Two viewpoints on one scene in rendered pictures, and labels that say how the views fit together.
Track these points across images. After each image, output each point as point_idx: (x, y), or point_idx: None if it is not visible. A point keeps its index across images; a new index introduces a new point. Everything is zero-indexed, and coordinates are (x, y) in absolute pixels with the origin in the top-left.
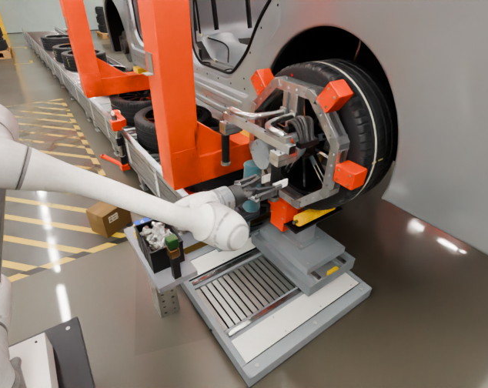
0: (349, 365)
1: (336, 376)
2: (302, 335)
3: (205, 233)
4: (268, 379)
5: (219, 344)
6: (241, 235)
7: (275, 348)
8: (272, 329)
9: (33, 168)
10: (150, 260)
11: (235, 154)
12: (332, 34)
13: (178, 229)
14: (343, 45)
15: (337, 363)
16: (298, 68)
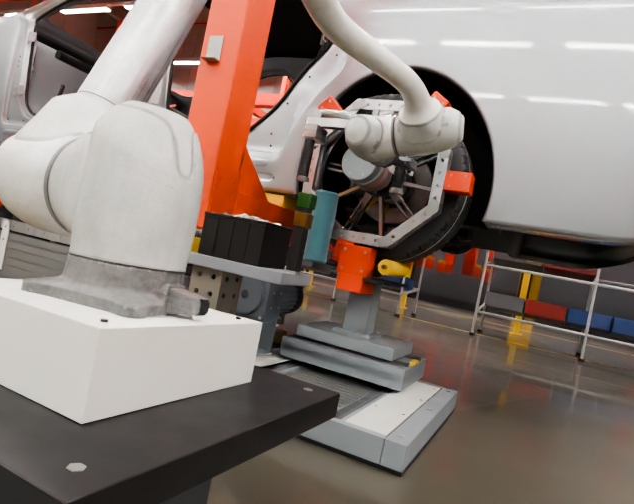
0: (491, 453)
1: (489, 461)
2: (426, 416)
3: (436, 111)
4: (415, 468)
5: (317, 443)
6: (463, 125)
7: (407, 425)
8: (386, 413)
9: None
10: (257, 240)
11: (267, 213)
12: None
13: (369, 138)
14: None
15: (478, 453)
16: (378, 98)
